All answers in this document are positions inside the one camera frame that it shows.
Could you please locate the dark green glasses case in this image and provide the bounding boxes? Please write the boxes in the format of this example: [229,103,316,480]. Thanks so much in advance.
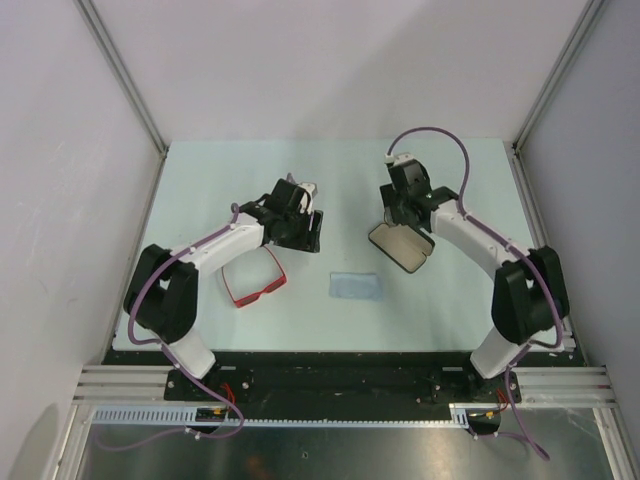
[368,223,435,274]

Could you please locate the light blue cleaning cloth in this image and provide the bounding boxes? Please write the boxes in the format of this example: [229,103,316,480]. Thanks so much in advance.
[329,272,383,301]

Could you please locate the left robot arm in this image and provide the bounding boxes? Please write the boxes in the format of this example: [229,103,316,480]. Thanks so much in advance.
[123,176,323,400]

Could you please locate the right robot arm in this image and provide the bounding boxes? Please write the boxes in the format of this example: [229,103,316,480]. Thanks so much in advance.
[380,154,569,401]

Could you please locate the red sunglasses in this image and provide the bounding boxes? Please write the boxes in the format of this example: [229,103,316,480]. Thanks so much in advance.
[221,247,288,309]

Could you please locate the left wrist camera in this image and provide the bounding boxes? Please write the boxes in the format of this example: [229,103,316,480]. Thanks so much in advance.
[298,182,318,213]

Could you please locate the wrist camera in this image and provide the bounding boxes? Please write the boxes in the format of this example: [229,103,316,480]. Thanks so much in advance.
[298,182,318,213]
[384,152,415,168]

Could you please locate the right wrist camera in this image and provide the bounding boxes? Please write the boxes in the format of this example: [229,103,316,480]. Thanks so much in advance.
[384,152,415,168]

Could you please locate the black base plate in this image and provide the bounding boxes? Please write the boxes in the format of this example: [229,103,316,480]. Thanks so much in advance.
[102,347,586,421]

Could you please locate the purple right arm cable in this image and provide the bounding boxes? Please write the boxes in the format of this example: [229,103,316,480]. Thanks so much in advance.
[387,126,569,461]

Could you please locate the grey slotted cable duct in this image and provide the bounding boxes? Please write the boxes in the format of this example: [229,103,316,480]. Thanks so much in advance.
[93,404,500,428]

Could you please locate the aluminium front rail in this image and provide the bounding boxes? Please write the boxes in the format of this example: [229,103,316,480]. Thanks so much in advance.
[74,365,617,409]

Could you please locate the left aluminium frame post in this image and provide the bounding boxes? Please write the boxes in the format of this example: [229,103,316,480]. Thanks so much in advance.
[73,0,168,159]

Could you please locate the aluminium frame post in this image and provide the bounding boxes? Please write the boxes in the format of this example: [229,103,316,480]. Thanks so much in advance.
[73,0,168,159]
[511,0,610,153]

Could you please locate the right aluminium frame post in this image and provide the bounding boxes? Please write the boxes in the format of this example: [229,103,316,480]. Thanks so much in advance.
[511,0,610,153]

